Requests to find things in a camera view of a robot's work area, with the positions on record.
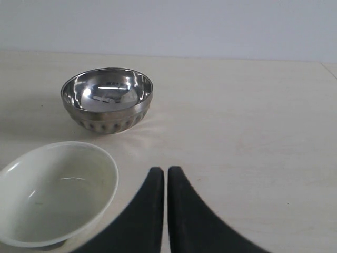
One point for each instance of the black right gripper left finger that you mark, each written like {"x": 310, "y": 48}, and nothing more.
{"x": 139, "y": 227}

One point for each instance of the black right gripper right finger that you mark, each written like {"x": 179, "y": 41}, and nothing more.
{"x": 193, "y": 226}

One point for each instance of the white ceramic bowl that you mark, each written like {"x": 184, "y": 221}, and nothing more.
{"x": 54, "y": 192}

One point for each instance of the ribbed stainless steel bowl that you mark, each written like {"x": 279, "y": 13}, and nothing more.
{"x": 107, "y": 100}

